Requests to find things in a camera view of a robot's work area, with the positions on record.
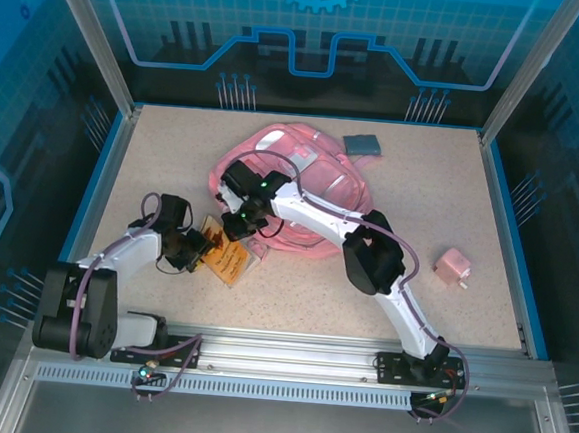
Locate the grey blue pouch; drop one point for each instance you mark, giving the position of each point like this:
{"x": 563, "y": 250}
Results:
{"x": 362, "y": 145}

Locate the pink student backpack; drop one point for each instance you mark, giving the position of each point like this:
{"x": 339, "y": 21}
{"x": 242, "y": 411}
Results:
{"x": 332, "y": 180}

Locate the small LED connector board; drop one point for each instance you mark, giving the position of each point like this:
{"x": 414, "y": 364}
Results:
{"x": 147, "y": 373}
{"x": 436, "y": 397}

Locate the orange brown paperback book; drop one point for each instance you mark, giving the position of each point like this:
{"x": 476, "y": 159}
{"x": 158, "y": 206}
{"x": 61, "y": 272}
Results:
{"x": 226, "y": 261}

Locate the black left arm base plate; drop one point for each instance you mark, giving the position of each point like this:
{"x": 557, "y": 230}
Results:
{"x": 123, "y": 356}

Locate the aluminium table side rail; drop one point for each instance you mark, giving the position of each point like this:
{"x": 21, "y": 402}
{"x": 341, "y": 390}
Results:
{"x": 492, "y": 167}
{"x": 122, "y": 138}

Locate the aluminium frame post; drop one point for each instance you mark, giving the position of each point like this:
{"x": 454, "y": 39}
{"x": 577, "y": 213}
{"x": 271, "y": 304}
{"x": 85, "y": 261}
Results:
{"x": 100, "y": 36}
{"x": 527, "y": 69}

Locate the small pink cube box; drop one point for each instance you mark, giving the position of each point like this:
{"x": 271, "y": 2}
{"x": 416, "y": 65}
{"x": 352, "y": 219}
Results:
{"x": 451, "y": 264}

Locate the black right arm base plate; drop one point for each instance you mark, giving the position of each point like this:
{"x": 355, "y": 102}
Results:
{"x": 393, "y": 370}

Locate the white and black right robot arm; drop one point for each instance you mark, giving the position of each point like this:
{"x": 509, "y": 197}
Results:
{"x": 314, "y": 216}

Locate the aluminium mounting rail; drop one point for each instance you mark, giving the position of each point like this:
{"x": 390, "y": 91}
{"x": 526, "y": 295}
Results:
{"x": 283, "y": 356}

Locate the small metal corner bracket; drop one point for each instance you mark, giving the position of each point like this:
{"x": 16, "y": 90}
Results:
{"x": 522, "y": 339}

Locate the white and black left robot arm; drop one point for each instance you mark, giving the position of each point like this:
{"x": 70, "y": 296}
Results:
{"x": 126, "y": 251}

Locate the metal tray shelf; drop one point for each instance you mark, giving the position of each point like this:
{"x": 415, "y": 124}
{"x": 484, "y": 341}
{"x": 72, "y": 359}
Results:
{"x": 277, "y": 431}

